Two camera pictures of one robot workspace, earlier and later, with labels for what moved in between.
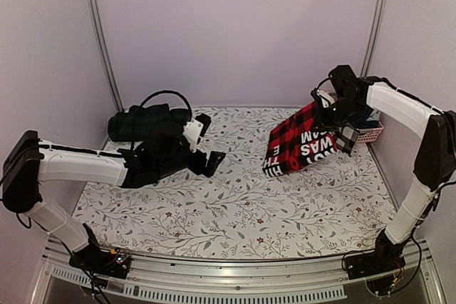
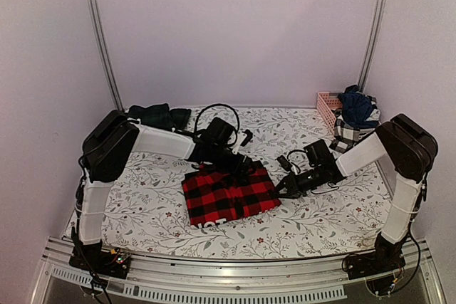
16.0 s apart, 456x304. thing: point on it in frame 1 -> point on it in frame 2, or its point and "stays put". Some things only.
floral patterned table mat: (338, 207) stays put
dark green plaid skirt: (138, 123) stays put
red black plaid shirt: (293, 142) -> (214, 197)
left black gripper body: (198, 167) -> (235, 166)
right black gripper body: (336, 117) -> (303, 186)
